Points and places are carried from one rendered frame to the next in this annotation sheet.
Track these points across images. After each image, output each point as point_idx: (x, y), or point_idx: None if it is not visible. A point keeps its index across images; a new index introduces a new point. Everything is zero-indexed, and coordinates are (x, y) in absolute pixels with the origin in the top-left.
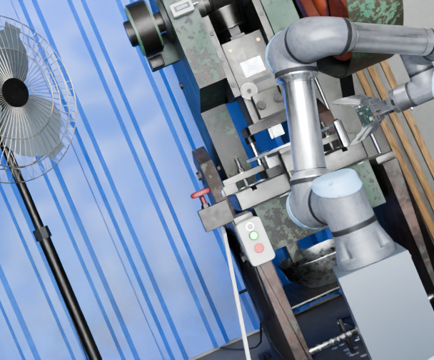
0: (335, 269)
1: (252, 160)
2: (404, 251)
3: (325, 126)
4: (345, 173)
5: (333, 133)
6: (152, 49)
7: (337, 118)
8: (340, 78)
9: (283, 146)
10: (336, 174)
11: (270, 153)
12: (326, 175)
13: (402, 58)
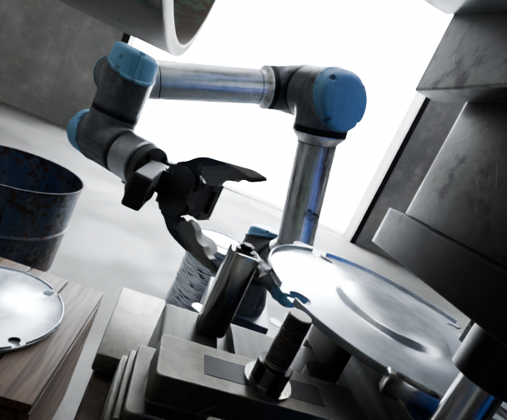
0: (265, 318)
1: (454, 322)
2: (213, 277)
3: (278, 330)
4: (261, 224)
5: (236, 376)
6: None
7: (242, 244)
8: (168, 28)
9: (366, 268)
10: (268, 227)
11: (394, 287)
12: (277, 232)
13: (150, 90)
